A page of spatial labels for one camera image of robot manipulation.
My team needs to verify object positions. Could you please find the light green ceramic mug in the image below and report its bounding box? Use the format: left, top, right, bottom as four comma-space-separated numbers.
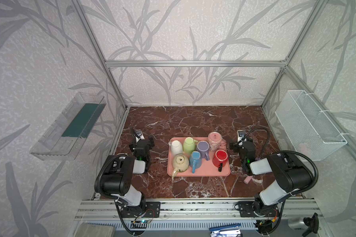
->
183, 137, 196, 155

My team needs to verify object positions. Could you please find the blue polka dot mug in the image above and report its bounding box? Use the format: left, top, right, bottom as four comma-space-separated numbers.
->
189, 151, 202, 173

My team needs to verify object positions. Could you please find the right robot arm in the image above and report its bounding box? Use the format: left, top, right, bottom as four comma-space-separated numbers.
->
229, 140, 319, 216

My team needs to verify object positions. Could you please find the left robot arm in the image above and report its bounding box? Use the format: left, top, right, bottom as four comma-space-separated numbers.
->
95, 137, 155, 212

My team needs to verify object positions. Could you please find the pink ghost pattern mug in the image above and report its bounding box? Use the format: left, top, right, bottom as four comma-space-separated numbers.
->
208, 132, 226, 151

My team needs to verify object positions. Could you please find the white ceramic mug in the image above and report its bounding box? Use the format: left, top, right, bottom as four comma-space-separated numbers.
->
169, 140, 184, 157

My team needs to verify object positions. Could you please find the cream speckled squat mug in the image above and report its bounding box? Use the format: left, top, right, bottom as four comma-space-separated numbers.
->
172, 154, 189, 179

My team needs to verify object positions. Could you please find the lavender ceramic mug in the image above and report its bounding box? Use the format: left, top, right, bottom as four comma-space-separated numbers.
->
196, 141, 210, 161

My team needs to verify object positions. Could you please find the pink plastic tray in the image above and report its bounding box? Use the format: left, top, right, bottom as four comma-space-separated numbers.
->
167, 137, 231, 177

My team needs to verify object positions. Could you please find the pink item in basket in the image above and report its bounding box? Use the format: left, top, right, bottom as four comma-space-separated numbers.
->
298, 143, 311, 155

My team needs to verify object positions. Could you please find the blue stapler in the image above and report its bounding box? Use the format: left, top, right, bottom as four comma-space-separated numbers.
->
209, 224, 242, 237

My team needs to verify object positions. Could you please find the black clamp knob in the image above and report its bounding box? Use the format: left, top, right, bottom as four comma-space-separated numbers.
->
302, 212, 319, 237

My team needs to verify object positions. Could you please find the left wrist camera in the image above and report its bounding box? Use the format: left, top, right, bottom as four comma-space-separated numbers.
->
131, 127, 145, 143

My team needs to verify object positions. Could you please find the red mug black handle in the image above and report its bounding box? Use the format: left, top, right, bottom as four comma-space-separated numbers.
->
212, 149, 228, 172

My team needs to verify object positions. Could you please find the white wire mesh basket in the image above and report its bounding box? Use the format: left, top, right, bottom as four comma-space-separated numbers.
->
276, 90, 347, 161

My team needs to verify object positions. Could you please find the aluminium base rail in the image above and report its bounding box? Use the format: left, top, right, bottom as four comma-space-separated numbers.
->
74, 197, 322, 231

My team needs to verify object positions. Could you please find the clear plastic wall bin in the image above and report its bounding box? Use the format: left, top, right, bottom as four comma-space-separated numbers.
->
30, 92, 106, 161

